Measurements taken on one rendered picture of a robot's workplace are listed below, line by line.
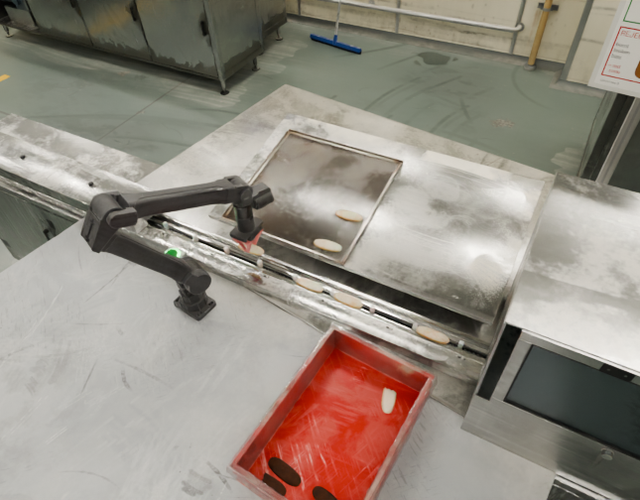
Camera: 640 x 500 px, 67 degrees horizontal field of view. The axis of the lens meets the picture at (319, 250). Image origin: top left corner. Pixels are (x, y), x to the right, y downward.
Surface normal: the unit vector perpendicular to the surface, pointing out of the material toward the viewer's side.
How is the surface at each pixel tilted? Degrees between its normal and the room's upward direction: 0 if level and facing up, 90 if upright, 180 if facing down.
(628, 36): 90
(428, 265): 10
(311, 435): 0
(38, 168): 0
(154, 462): 0
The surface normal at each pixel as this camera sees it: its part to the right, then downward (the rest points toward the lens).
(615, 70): -0.55, 0.62
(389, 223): -0.12, -0.56
